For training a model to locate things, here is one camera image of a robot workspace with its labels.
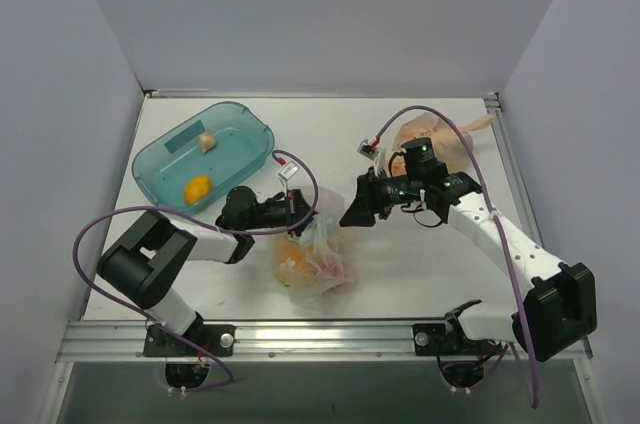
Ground orange yellow fake mango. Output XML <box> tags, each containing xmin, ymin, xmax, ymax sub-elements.
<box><xmin>274</xmin><ymin>241</ymin><xmax>317</xmax><ymax>286</ymax></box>

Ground clear printed plastic bag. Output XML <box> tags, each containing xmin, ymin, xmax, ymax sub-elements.
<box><xmin>270</xmin><ymin>187</ymin><xmax>356</xmax><ymax>315</ymax></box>

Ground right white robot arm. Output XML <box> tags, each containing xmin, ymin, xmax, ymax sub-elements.
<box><xmin>340</xmin><ymin>138</ymin><xmax>597</xmax><ymax>362</ymax></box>

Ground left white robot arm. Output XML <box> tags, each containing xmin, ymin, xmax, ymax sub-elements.
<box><xmin>97</xmin><ymin>186</ymin><xmax>319</xmax><ymax>355</ymax></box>

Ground small orange fake fruit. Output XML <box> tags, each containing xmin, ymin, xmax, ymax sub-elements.
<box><xmin>183</xmin><ymin>175</ymin><xmax>213</xmax><ymax>206</ymax></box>

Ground orange tied plastic bag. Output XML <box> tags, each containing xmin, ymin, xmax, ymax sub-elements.
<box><xmin>390</xmin><ymin>112</ymin><xmax>494</xmax><ymax>176</ymax></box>

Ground small beige fake garlic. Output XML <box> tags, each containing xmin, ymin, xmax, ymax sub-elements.
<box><xmin>199</xmin><ymin>132</ymin><xmax>216</xmax><ymax>154</ymax></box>

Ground teal plastic fruit tray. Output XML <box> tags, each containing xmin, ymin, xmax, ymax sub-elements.
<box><xmin>131</xmin><ymin>101</ymin><xmax>275</xmax><ymax>215</ymax></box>

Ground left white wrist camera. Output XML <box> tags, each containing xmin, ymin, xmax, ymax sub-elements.
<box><xmin>277</xmin><ymin>162</ymin><xmax>299</xmax><ymax>182</ymax></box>

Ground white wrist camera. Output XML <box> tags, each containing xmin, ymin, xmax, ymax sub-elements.
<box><xmin>277</xmin><ymin>162</ymin><xmax>299</xmax><ymax>182</ymax></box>
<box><xmin>357</xmin><ymin>139</ymin><xmax>387</xmax><ymax>175</ymax></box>

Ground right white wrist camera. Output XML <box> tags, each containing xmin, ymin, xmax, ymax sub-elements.
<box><xmin>357</xmin><ymin>139</ymin><xmax>387</xmax><ymax>175</ymax></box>

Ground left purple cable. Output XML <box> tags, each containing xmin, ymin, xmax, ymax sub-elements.
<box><xmin>72</xmin><ymin>149</ymin><xmax>321</xmax><ymax>391</ymax></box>

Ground purple cable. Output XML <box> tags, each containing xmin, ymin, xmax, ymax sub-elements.
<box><xmin>373</xmin><ymin>104</ymin><xmax>543</xmax><ymax>410</ymax></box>
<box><xmin>72</xmin><ymin>149</ymin><xmax>321</xmax><ymax>391</ymax></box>

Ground front aluminium rail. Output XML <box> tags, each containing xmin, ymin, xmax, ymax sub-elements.
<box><xmin>54</xmin><ymin>317</ymin><xmax>596</xmax><ymax>364</ymax></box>

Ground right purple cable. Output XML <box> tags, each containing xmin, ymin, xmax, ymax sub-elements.
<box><xmin>373</xmin><ymin>104</ymin><xmax>543</xmax><ymax>410</ymax></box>

